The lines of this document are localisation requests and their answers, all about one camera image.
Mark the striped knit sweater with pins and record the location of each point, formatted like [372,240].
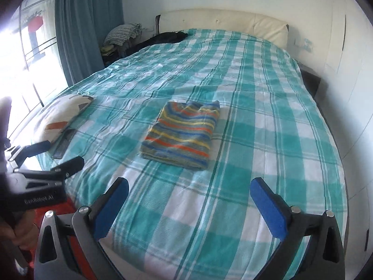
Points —
[180,134]

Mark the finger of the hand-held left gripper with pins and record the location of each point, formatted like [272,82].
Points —
[70,164]
[32,149]

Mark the smartphone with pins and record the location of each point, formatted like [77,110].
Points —
[64,144]

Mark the person's left hand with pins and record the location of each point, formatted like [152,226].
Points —
[24,230]

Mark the cream padded headboard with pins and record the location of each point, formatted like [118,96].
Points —
[221,20]

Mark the white wardrobe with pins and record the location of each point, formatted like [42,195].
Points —
[349,93]

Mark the dark nightstand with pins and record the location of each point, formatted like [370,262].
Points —
[311,81]

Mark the wall socket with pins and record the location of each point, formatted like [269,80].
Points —
[306,43]

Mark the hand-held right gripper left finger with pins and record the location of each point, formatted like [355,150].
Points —
[112,207]

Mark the person's red fleece clothing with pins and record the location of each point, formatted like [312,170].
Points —
[84,256]

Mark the yellow-green folded cloth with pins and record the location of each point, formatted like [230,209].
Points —
[107,49]

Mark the teal curtain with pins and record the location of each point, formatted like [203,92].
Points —
[87,29]

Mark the red hanging cloth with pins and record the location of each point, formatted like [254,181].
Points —
[35,24]

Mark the window with metal railing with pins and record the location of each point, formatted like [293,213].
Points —
[29,78]

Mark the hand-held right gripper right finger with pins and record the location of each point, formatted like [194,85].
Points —
[269,207]

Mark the teal plaid bedspread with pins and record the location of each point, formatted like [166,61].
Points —
[262,122]

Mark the black garment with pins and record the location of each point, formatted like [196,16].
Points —
[166,38]

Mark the patterned pillow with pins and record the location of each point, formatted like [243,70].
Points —
[64,110]

